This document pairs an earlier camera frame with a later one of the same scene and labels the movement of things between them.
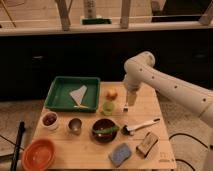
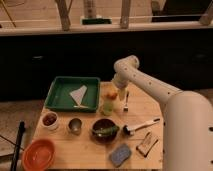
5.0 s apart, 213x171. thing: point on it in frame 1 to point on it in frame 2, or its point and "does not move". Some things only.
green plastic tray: (74, 94) does not move
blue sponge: (120, 153) does not move
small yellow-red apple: (111, 95) does not move
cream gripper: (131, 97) to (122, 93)
